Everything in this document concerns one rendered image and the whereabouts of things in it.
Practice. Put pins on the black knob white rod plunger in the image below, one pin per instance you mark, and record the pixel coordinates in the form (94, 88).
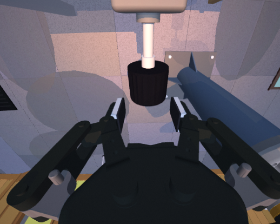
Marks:
(148, 86)

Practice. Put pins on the yellow-green flat sheet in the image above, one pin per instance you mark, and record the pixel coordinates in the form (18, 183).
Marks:
(81, 185)

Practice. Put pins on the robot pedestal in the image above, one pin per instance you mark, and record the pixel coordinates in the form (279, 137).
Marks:
(212, 100)

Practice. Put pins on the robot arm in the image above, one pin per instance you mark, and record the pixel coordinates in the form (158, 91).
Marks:
(278, 151)

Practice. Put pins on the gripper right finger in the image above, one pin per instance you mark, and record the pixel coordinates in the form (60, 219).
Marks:
(242, 154)

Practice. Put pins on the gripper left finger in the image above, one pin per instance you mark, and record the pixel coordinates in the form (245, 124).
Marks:
(49, 165)

